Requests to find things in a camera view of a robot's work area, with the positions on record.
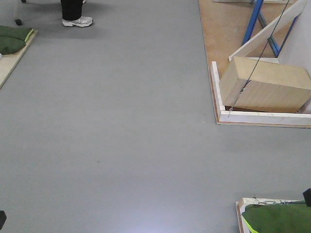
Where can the green sandbag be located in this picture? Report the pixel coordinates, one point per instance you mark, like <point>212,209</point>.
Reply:
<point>10,45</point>
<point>278,218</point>
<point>22,34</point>

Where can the blue metal cross frame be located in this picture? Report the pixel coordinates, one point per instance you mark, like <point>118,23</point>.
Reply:
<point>257,23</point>

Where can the white wooden base frame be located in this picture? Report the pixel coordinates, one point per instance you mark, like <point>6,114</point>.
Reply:
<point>222,116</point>

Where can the plywood base board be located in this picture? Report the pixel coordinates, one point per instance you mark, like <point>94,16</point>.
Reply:
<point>10,61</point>

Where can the light wooden box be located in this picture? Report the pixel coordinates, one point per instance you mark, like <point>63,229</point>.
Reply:
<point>264,86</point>

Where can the person black trouser leg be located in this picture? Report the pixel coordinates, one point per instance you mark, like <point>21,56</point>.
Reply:
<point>71,9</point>

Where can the green sandbag lower left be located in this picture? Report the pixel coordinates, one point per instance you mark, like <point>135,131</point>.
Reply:
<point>10,45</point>

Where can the green sandbag bottom right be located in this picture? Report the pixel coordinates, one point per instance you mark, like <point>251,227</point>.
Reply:
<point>278,218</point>

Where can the green sandbag upper left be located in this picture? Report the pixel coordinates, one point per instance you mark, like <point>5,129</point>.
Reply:
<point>22,34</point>

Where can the black caster wheel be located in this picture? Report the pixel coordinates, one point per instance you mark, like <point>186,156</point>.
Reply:
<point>18,22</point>

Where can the white sneaker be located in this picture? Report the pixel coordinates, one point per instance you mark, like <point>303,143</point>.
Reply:
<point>80,22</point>

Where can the white diagonal brace beam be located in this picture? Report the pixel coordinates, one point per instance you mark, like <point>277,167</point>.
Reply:
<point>277,24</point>

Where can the plywood door platform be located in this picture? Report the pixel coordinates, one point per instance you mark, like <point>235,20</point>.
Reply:
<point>222,25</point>

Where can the black robot part left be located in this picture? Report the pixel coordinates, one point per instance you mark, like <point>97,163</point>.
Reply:
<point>3,218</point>

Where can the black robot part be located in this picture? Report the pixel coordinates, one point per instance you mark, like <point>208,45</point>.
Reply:
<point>307,197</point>
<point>3,218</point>

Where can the black robot part right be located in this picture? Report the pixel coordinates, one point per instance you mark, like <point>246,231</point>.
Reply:
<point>307,197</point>

